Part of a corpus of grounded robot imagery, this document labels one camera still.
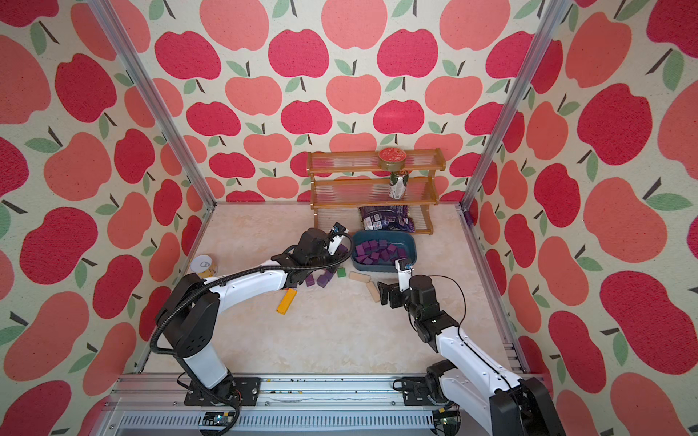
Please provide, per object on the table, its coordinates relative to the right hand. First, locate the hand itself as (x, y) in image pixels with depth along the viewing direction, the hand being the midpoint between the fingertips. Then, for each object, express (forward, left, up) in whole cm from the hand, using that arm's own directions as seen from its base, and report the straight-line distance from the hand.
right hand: (395, 284), depth 86 cm
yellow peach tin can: (+2, +67, -2) cm, 67 cm away
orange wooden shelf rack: (+48, +19, -5) cm, 52 cm away
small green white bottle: (+32, +1, +15) cm, 36 cm away
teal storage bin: (+18, +5, -7) cm, 20 cm away
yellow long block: (-6, +36, -8) cm, 37 cm away
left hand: (+7, +17, +5) cm, 18 cm away
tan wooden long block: (+1, +6, -9) cm, 11 cm away
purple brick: (+19, -4, -9) cm, 21 cm away
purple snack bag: (+29, +3, 0) cm, 29 cm away
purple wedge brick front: (+17, +12, -6) cm, 22 cm away
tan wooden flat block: (+7, +12, -9) cm, 17 cm away
